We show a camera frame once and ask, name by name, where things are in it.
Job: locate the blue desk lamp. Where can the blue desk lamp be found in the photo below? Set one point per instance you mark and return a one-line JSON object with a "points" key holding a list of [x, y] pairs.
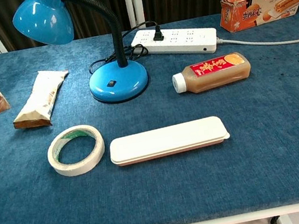
{"points": [[116, 77]]}

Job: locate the white pencil case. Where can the white pencil case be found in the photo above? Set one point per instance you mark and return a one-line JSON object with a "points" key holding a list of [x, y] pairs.
{"points": [[166, 140]]}

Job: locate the blue velvet table cloth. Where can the blue velvet table cloth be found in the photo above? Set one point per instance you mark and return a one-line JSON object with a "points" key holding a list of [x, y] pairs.
{"points": [[161, 179]]}

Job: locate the white power strip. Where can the white power strip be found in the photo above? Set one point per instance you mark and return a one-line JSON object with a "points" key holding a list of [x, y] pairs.
{"points": [[183, 42]]}

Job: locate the brown juice bottle red label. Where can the brown juice bottle red label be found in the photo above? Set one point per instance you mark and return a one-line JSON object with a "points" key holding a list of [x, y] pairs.
{"points": [[218, 72]]}

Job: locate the white masking tape roll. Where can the white masking tape roll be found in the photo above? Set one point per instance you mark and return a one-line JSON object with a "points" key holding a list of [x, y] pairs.
{"points": [[60, 162]]}

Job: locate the white wrapped snack bar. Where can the white wrapped snack bar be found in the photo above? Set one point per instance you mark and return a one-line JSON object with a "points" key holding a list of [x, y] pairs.
{"points": [[41, 99]]}

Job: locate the orange biscuit box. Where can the orange biscuit box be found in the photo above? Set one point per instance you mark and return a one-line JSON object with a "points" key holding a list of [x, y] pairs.
{"points": [[261, 6]]}

